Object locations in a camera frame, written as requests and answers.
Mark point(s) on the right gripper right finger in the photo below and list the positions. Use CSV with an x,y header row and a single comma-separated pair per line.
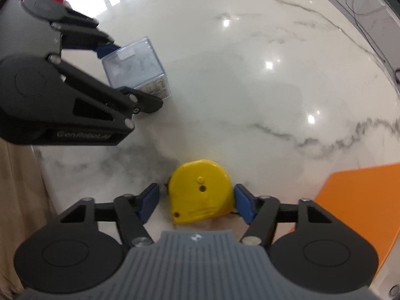
x,y
259,213

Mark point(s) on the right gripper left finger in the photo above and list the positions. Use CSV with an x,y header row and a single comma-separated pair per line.
x,y
132,213

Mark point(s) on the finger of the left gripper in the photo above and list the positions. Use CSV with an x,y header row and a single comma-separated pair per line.
x,y
96,101
80,32

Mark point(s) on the clear plastic cube box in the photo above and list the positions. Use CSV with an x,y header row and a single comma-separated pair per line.
x,y
136,66

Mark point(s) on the yellow tape measure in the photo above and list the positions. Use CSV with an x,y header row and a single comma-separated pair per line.
x,y
200,190

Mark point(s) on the orange storage box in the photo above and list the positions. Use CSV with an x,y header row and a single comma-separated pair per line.
x,y
367,200

